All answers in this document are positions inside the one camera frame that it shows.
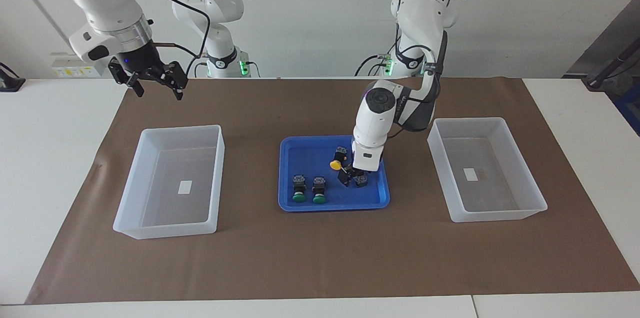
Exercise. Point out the blue crate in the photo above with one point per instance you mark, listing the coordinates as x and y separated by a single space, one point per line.
631 107

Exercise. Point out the blue plastic tray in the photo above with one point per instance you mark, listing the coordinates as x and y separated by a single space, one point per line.
310 157

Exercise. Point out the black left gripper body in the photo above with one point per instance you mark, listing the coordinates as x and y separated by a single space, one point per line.
362 172

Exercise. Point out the white wall socket box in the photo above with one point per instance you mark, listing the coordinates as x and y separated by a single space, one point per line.
80 60

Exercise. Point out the brown paper table mat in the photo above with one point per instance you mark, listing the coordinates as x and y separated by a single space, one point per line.
320 258

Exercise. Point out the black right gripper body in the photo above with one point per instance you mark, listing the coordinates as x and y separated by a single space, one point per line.
140 62

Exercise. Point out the black desk object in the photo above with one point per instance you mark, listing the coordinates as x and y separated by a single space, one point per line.
10 82

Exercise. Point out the translucent white plastic box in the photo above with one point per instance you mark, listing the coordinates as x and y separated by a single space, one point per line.
165 230
500 215

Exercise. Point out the black metal stand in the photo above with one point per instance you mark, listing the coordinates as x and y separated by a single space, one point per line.
600 77

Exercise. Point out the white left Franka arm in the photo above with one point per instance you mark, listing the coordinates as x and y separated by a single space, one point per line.
375 122

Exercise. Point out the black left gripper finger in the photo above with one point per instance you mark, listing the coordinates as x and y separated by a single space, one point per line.
345 178

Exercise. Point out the small white paper label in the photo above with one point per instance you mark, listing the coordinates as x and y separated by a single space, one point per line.
470 174
185 187

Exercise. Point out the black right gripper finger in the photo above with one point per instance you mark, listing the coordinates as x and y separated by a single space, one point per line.
175 75
120 72

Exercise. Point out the yellow push button switch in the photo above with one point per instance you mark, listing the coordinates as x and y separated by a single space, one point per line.
336 164
361 181

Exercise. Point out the green push button switch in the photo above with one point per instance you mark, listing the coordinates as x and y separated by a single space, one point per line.
319 199
299 198

